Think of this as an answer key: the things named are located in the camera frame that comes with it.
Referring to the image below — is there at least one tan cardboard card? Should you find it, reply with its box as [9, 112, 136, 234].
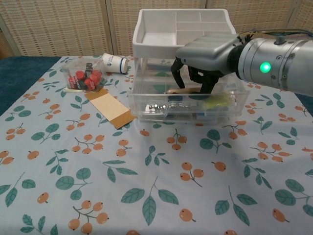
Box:
[84, 88, 137, 130]

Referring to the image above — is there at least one floral tablecloth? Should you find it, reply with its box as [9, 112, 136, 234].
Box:
[0, 56, 313, 235]

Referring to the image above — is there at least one teal table cover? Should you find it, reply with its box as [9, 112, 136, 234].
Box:
[0, 56, 62, 116]

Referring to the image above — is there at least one bamboo folding screen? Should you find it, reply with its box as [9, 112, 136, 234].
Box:
[0, 0, 313, 59]

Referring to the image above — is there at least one yellow green packet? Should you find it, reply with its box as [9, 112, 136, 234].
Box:
[201, 94, 233, 110]

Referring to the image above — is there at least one white drawer organizer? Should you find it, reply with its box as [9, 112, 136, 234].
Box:
[132, 9, 238, 98]

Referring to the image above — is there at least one clear plastic drawer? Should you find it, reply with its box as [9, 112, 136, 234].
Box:
[127, 80, 250, 123]

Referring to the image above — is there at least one right arm wire bundle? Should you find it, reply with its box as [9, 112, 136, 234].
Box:
[238, 28, 313, 40]

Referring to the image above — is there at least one white paper cup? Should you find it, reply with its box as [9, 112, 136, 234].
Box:
[101, 52, 130, 75]

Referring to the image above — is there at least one silver metal item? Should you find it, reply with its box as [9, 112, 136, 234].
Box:
[145, 102, 196, 113]

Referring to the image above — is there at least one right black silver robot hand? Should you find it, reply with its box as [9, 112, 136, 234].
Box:
[171, 33, 243, 101]

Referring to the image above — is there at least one clear bag of red pieces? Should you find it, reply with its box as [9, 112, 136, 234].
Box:
[61, 56, 107, 94]

